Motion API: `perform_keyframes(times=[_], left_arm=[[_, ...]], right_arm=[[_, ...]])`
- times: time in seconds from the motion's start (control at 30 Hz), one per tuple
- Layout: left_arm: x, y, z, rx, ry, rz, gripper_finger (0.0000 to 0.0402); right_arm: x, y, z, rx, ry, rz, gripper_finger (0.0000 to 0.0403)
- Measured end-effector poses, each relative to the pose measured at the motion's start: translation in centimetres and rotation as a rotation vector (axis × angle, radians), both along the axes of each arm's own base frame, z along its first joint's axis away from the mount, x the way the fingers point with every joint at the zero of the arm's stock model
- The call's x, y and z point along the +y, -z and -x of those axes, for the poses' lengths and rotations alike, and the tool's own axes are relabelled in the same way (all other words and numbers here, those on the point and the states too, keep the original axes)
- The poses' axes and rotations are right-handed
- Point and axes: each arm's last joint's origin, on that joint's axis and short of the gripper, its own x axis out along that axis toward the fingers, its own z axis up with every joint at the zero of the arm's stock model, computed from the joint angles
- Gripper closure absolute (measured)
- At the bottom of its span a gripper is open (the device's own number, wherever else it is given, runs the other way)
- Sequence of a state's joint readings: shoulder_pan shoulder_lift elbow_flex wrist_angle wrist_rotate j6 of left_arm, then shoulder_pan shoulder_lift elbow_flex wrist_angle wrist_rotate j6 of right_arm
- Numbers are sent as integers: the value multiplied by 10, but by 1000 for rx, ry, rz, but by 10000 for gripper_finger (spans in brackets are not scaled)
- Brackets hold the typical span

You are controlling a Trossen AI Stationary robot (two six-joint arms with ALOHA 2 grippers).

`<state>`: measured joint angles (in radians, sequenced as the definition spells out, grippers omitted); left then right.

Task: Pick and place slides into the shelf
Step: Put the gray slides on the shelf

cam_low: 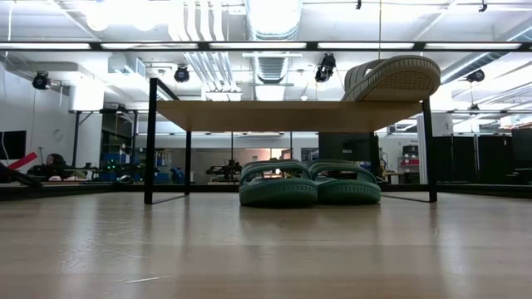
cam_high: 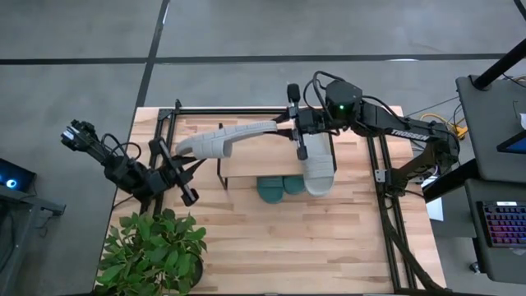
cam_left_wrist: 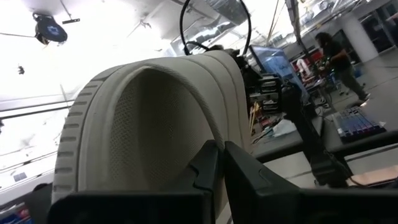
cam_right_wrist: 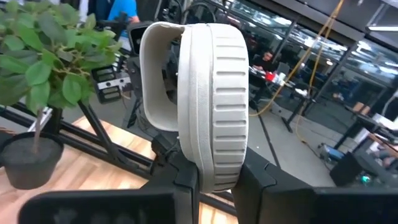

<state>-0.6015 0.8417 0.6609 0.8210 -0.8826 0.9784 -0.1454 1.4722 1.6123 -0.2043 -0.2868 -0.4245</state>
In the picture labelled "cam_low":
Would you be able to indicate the black overhead camera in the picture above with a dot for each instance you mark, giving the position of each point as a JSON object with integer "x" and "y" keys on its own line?
{"x": 325, "y": 68}

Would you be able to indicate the wooden shelf black metal legs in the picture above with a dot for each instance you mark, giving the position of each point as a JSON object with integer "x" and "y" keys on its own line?
{"x": 287, "y": 116}

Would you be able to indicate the black background robot station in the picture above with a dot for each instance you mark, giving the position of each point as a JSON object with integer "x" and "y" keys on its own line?
{"x": 224, "y": 171}

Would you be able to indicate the red storage bin rack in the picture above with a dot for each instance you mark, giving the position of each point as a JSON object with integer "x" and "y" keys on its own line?
{"x": 409, "y": 162}

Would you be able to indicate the black partition panel wall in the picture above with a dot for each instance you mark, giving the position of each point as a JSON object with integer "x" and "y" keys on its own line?
{"x": 465, "y": 158}

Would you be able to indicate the green foam slide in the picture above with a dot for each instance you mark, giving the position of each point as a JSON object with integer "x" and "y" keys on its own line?
{"x": 349, "y": 192}
{"x": 276, "y": 193}

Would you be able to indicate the silver ventilation duct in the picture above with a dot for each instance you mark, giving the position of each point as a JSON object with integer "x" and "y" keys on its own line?
{"x": 272, "y": 25}

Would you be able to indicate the blue storage bin rack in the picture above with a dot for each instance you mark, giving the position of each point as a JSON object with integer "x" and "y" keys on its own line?
{"x": 164, "y": 168}

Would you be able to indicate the grey foam slide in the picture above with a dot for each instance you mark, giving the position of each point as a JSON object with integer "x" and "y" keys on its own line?
{"x": 395, "y": 83}

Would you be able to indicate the person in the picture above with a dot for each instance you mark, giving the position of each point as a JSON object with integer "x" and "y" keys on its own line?
{"x": 56, "y": 164}

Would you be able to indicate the red padded bar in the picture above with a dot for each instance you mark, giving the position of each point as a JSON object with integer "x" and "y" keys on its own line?
{"x": 23, "y": 161}

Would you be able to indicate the black round ceiling spotlight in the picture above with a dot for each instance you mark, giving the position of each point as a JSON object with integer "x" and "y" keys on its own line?
{"x": 181, "y": 74}
{"x": 476, "y": 76}
{"x": 40, "y": 80}

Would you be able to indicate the black wall monitor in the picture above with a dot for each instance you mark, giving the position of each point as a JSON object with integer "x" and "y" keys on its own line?
{"x": 14, "y": 143}

